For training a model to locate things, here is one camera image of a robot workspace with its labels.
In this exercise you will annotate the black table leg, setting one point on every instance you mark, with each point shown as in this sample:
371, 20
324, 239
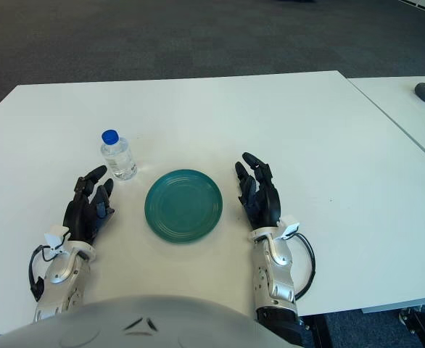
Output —
319, 331

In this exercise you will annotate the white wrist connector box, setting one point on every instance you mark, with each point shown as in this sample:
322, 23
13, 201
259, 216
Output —
56, 235
289, 226

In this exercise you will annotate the grey robot torso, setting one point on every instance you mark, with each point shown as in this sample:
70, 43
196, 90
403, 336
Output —
89, 326

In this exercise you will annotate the green round plate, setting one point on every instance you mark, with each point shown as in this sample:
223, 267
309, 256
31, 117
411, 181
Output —
183, 206

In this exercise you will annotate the clear bottle with blue cap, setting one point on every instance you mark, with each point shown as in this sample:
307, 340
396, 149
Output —
120, 159

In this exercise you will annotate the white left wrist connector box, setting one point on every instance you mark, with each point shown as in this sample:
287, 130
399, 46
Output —
56, 235

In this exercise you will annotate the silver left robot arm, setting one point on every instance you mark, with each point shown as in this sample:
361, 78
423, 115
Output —
62, 275

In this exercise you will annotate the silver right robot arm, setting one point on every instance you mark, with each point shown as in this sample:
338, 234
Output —
277, 279

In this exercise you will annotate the white right wrist connector box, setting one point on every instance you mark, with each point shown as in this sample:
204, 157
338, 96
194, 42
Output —
289, 226

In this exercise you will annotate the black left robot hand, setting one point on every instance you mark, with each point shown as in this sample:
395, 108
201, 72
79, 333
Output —
80, 214

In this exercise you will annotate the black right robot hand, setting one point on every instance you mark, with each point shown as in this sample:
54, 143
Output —
268, 203

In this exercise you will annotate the table castor wheel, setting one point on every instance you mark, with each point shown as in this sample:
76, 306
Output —
410, 316

